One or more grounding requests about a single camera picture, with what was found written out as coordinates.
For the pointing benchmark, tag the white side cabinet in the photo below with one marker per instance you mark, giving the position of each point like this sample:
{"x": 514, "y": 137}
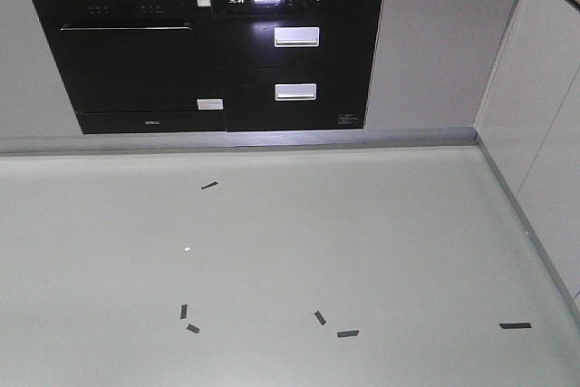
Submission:
{"x": 529, "y": 124}

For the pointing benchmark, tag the black built-in dishwasher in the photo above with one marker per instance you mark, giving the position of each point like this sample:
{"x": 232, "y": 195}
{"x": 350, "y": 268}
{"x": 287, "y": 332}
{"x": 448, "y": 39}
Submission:
{"x": 135, "y": 66}

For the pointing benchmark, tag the black built-in sterilizer cabinet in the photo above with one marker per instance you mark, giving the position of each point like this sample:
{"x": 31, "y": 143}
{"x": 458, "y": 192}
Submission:
{"x": 295, "y": 65}

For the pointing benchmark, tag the grey cabinet door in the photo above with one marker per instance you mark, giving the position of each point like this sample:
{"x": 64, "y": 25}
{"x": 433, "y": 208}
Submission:
{"x": 432, "y": 62}

